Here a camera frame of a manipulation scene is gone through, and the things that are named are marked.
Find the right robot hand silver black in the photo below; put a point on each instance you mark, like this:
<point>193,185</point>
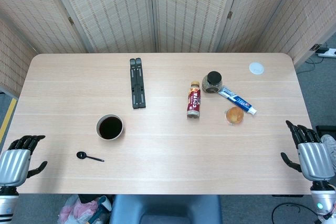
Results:
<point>313,161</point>

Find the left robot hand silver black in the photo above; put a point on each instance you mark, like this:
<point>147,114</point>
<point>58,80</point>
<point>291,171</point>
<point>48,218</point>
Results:
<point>13,166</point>

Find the small black spoon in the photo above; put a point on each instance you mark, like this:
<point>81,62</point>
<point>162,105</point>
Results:
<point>81,155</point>

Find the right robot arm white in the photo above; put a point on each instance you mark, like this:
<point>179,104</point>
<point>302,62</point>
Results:
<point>324,200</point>

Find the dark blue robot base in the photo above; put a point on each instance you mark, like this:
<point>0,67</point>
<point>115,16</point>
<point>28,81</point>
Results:
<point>165,208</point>

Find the cup of dark coffee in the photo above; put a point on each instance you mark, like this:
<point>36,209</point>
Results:
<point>110,127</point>

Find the red Costa coffee bottle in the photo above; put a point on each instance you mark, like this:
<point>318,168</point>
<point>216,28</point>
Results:
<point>194,102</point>

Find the grey mesh shoe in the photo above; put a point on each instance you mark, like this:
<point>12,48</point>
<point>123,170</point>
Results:
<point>330,141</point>

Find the black floor object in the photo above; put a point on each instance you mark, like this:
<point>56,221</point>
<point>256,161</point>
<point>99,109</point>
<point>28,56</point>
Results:
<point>326,128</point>

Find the clear bag with pink contents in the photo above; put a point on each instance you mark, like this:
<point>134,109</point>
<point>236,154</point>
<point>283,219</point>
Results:
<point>76,212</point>

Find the orange fruit jelly cup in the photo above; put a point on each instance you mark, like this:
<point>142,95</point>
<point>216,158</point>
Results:
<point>234,116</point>

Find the blue white toothpaste tube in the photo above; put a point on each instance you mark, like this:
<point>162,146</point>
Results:
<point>236,100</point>

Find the blue white spray bottle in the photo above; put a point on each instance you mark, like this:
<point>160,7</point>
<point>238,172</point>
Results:
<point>105,203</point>

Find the white power strip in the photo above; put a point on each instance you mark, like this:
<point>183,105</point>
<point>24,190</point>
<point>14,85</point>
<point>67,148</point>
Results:
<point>328,53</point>

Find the brass screen hinge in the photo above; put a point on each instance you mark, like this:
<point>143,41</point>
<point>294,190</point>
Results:
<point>71,20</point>
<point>230,15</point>
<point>315,47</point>

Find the glass jar black lid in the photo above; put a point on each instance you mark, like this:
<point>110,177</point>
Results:
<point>214,78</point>

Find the black folded laptop stand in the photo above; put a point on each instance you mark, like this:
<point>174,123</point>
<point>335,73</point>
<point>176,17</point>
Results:
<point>137,85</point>

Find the woven folding screen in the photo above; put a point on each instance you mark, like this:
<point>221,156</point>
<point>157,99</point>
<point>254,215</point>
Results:
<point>113,11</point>

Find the black under-table bracket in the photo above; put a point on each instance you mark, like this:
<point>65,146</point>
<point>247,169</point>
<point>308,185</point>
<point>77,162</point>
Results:
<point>287,196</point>

